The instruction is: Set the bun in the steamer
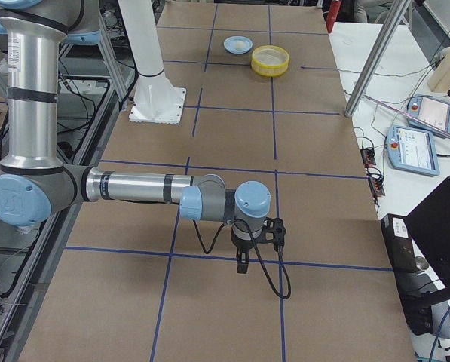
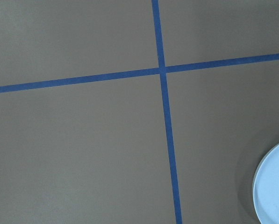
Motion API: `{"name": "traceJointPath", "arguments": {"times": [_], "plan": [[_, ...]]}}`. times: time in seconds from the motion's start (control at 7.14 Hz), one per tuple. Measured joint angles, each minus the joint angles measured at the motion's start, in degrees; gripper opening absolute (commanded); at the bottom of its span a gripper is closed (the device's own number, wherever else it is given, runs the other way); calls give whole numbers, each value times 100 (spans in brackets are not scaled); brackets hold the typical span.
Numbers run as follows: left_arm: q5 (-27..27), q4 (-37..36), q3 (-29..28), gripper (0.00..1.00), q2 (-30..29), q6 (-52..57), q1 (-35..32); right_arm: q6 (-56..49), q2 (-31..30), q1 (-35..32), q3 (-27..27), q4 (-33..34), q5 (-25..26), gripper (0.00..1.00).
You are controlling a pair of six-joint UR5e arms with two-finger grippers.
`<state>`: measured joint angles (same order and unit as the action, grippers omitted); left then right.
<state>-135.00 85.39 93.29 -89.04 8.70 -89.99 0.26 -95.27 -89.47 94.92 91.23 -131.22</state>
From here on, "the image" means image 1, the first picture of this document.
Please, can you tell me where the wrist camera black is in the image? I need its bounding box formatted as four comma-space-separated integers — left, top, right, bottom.
262, 217, 286, 253

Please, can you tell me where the far teach pendant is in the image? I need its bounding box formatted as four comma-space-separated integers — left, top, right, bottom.
407, 94, 450, 136

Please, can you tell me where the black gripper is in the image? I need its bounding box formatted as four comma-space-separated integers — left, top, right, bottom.
231, 221, 265, 274

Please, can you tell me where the near teach pendant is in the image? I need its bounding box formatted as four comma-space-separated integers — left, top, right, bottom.
386, 124, 440, 176

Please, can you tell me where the red cylinder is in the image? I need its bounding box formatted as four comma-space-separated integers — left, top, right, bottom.
326, 0, 341, 34

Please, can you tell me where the teach pendant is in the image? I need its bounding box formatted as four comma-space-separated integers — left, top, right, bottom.
407, 94, 450, 136
386, 124, 440, 176

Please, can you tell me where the orange connector block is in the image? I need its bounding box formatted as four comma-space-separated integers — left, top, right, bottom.
360, 147, 376, 167
367, 173, 385, 198

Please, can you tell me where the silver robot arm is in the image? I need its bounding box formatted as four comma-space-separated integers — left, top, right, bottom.
0, 1, 272, 273

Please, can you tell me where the white pedestal column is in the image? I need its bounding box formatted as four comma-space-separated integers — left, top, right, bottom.
118, 0, 186, 124

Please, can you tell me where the light blue plate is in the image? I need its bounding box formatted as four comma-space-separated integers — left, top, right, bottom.
223, 35, 253, 55

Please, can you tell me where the white steamed bun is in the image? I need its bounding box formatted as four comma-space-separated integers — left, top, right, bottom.
234, 40, 248, 52

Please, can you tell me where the black laptop on stand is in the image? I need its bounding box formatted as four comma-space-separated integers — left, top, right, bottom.
405, 176, 450, 286

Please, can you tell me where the yellow bamboo steamer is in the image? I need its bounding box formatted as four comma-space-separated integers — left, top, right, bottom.
251, 45, 289, 78

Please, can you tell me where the far orange connector block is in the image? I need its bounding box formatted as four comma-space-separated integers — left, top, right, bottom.
360, 147, 376, 167

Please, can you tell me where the near orange connector block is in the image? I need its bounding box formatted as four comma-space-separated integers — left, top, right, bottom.
367, 173, 385, 198

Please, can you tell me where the black box device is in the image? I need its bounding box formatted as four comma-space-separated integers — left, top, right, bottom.
381, 213, 430, 273

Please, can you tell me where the aluminium frame post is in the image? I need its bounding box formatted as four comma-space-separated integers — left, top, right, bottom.
344, 0, 411, 118

